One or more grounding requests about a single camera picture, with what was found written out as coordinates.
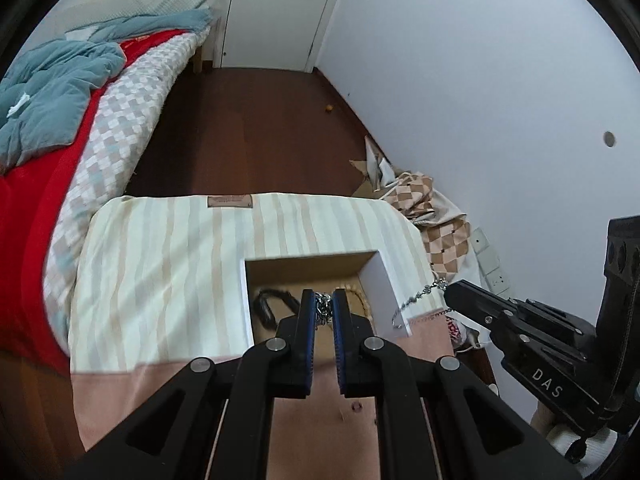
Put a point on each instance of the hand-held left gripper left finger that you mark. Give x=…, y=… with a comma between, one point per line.
x=307, y=320

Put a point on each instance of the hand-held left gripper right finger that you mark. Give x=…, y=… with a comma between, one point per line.
x=339, y=320

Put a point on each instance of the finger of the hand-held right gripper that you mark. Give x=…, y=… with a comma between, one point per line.
x=475, y=305

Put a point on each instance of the white cardboard box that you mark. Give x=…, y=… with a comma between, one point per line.
x=382, y=285

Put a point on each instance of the red and white packet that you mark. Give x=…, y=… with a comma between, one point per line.
x=462, y=332

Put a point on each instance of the white cloth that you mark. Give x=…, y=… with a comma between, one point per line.
x=555, y=440

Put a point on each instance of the checkered brown cloth bag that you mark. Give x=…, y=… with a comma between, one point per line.
x=440, y=230

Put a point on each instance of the pink cloth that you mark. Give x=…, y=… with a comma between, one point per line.
x=320, y=435

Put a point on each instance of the brown cloth label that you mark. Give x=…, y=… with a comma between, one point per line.
x=229, y=201

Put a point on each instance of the striped cream cloth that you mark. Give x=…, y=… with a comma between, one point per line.
x=165, y=270

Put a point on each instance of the cardboard scraps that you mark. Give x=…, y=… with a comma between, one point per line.
x=372, y=165

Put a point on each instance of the checkered bed sheet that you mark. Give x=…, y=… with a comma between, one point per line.
x=125, y=125

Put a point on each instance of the red blanket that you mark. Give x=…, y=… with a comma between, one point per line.
x=30, y=220

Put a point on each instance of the white door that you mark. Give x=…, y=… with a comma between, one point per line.
x=275, y=15

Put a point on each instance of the blue quilt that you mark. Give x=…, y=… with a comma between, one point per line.
x=45, y=95

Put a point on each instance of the grey-green pillow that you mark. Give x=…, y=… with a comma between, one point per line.
x=150, y=0

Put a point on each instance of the white wall socket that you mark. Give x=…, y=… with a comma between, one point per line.
x=492, y=265

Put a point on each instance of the round wall cap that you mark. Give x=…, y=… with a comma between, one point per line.
x=609, y=138

